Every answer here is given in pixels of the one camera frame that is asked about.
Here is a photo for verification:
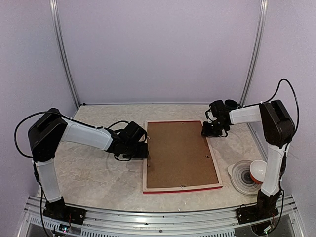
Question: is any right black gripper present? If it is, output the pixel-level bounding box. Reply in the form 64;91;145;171
201;119;227;137

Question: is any brown backing board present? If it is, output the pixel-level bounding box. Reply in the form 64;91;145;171
146;121;220;190

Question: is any red wooden picture frame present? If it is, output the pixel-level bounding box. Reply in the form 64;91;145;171
142;120;224;195

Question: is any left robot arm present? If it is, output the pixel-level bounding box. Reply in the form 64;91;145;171
13;108;149;221

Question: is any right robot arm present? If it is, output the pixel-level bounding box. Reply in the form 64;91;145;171
201;97;299;219

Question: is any dark green mug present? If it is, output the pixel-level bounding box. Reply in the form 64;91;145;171
224;99;239;111

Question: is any clear glass plate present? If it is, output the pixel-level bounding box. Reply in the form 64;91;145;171
227;160;267;197

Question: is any white orange bowl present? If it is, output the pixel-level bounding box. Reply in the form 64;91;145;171
249;160;267;184

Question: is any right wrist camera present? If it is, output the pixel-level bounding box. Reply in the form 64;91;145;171
205;109;216;122

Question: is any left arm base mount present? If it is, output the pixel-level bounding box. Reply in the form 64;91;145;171
43;206;86;225

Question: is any front aluminium rail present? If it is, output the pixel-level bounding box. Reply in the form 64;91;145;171
17;196;304;237

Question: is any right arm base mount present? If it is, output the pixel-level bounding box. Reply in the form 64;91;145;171
236;205;279;225

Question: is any right aluminium post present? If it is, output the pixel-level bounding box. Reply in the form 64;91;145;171
239;0;269;106

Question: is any aluminium post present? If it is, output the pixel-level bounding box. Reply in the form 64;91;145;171
49;0;81;109
239;0;269;106

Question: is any left aluminium post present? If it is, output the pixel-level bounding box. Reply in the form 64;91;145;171
49;0;81;109

